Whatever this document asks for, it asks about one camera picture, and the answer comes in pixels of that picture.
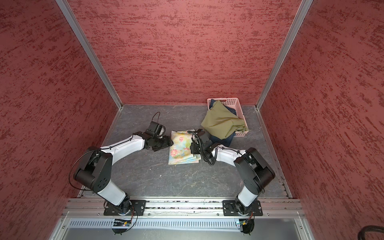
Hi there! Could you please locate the circuit board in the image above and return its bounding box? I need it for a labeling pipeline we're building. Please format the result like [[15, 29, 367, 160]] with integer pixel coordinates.
[[113, 219, 132, 228], [239, 219, 254, 228]]

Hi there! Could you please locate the left corner aluminium post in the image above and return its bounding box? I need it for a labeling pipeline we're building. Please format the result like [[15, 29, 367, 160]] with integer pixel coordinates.
[[56, 0, 124, 110]]

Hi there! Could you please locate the right circuit board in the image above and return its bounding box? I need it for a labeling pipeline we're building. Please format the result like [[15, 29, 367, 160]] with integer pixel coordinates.
[[239, 219, 254, 228]]

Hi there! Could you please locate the right corner aluminium post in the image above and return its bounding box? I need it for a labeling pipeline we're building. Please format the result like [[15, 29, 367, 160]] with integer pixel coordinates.
[[256, 0, 313, 111]]

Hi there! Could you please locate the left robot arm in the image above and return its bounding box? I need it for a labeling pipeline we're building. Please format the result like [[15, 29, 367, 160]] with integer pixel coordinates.
[[73, 132, 173, 216]]

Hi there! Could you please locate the left circuit board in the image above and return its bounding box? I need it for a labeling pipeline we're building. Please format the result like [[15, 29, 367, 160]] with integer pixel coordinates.
[[113, 219, 132, 228]]

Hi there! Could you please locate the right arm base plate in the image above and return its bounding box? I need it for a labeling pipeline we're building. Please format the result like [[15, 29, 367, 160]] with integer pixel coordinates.
[[222, 200, 263, 217]]

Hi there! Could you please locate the aluminium front rail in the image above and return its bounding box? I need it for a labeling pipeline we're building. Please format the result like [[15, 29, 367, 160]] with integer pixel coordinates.
[[61, 197, 307, 219]]

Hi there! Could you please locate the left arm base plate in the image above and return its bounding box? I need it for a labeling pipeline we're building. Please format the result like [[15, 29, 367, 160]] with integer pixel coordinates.
[[104, 200, 147, 217]]

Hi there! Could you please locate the pink plastic basket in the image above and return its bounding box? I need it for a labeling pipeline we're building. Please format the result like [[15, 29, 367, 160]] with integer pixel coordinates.
[[207, 98, 249, 137]]

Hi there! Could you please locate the blue denim skirt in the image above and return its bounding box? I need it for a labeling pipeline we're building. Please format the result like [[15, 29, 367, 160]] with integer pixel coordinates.
[[209, 99, 238, 148]]

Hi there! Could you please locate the floral pastel skirt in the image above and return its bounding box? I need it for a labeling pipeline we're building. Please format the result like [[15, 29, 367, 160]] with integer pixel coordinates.
[[168, 131, 201, 165]]

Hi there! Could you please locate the olive green skirt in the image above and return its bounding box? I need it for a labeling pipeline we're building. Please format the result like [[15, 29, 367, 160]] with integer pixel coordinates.
[[201, 100, 249, 140]]

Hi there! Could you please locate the corner aluminium post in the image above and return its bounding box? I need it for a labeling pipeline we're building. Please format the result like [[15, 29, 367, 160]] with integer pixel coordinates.
[[56, 0, 124, 110], [256, 0, 313, 111]]

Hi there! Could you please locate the black cable bottom corner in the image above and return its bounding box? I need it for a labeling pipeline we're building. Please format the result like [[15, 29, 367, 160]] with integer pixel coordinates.
[[357, 224, 384, 240]]

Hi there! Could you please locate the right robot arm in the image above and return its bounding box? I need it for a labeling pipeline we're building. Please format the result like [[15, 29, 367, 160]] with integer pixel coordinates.
[[187, 129, 276, 216]]

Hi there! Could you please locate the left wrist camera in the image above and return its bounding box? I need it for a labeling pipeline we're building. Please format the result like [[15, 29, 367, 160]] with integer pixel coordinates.
[[145, 121, 166, 138]]

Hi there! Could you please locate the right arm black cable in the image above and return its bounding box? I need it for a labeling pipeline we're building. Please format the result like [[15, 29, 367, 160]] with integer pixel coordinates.
[[187, 130, 241, 167]]

